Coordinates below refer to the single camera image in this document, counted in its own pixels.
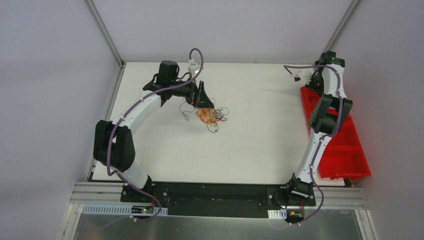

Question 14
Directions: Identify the orange multicolour wire bundle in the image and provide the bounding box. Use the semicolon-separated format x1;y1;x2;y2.
195;97;230;134

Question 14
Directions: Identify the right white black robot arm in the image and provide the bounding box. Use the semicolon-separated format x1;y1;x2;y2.
282;50;353;206

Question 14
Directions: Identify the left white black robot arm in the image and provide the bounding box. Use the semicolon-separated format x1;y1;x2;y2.
93;60;215;203

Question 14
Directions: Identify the red plastic bin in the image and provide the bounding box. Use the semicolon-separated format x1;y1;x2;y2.
300;84;372;180

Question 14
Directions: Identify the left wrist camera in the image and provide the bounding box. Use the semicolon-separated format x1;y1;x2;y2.
187;59;201;79

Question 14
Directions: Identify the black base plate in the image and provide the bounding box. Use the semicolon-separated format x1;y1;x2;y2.
120;181;316;218

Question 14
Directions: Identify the aluminium frame rail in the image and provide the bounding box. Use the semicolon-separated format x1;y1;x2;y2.
70;182;369;210

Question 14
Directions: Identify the right white cable duct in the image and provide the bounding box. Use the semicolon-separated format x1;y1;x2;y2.
267;209;287;220

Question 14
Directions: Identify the white cable duct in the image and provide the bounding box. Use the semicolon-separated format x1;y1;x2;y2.
81;204;168;217
267;209;287;220

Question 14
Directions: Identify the left white cable duct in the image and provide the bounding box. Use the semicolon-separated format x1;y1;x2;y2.
81;204;168;217

